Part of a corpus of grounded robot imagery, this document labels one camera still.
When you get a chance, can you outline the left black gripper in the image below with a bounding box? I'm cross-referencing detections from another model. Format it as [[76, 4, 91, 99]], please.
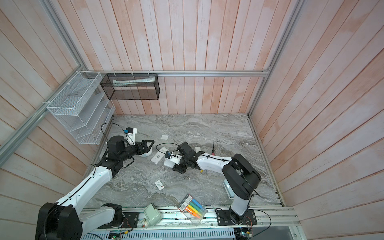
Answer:
[[119, 140, 155, 161]]

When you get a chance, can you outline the red handled screwdriver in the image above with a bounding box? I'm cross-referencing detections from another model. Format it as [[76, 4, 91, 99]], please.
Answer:
[[212, 141, 216, 155]]

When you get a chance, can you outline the red white remote control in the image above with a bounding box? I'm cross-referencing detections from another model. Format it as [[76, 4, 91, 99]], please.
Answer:
[[164, 159, 175, 169]]

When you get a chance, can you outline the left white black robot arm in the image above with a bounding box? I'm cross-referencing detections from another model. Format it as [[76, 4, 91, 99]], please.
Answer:
[[35, 136, 155, 240]]

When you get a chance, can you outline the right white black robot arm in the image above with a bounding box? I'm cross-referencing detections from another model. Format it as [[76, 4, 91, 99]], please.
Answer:
[[172, 142, 262, 224]]

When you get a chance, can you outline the white round alarm clock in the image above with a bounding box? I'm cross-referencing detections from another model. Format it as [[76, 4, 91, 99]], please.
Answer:
[[140, 148, 152, 158]]

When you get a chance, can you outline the small white card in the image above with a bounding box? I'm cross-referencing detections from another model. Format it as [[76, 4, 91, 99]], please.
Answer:
[[155, 180, 164, 191]]

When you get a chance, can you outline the clear box of markers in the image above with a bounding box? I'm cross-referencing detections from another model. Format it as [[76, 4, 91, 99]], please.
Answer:
[[178, 194, 208, 226]]

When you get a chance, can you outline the pale green square device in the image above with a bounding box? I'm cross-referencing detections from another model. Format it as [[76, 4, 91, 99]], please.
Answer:
[[142, 204, 162, 227]]

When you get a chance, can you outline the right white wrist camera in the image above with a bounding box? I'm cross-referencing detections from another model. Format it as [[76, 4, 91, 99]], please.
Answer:
[[165, 151, 182, 165]]

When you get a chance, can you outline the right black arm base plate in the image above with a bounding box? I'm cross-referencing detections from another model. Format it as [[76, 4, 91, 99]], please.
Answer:
[[215, 209, 257, 226]]

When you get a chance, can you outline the black wire mesh basket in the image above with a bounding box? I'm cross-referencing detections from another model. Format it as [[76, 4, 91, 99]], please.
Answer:
[[101, 73, 161, 101]]

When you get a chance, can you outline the white wire mesh shelf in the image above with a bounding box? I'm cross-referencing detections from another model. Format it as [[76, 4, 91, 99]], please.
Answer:
[[47, 71, 115, 145]]

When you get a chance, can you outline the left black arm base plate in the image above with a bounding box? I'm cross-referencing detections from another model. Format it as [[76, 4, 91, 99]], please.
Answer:
[[98, 212, 139, 229]]

